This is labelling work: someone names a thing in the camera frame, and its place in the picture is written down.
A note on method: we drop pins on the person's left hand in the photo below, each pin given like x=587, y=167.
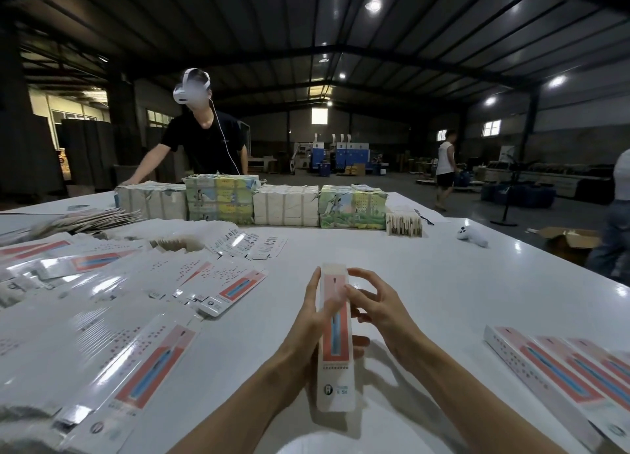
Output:
x=300, y=336

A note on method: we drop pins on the person's right hand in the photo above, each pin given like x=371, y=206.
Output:
x=389, y=316

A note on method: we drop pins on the red white carton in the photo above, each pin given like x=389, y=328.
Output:
x=335, y=380

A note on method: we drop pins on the pile of carton blanks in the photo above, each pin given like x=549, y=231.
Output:
x=94, y=321

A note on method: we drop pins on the person's right forearm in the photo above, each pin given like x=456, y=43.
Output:
x=482, y=404

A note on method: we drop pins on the person's left forearm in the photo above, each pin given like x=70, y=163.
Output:
x=241, y=414

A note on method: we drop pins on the small beige card stack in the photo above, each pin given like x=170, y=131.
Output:
x=404, y=225

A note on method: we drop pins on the small black tool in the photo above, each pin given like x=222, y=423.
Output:
x=423, y=216

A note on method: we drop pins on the green printed carton bundle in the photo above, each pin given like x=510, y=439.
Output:
x=352, y=208

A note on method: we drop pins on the small white object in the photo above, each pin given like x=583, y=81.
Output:
x=472, y=235

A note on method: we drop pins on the row of white cartons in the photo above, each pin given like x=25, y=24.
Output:
x=153, y=203
x=286, y=206

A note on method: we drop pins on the green yellow carton bundle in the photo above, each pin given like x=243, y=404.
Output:
x=222, y=200

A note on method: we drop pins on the blue machine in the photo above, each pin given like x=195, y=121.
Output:
x=344, y=158

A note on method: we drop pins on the black floor stand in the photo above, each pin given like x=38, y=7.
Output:
x=512, y=191

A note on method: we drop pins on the blue bins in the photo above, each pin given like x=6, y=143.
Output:
x=517, y=195

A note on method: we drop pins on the open cardboard box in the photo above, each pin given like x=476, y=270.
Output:
x=571, y=244

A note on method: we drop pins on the square bright window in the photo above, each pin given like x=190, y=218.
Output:
x=320, y=116

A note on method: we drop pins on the pile of grey flat sheets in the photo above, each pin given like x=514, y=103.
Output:
x=59, y=222

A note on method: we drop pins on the white headset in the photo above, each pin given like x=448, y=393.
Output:
x=192, y=87

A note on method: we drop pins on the dark grey cabinet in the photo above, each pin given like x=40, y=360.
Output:
x=87, y=153

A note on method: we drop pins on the double wall window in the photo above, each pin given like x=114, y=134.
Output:
x=491, y=128

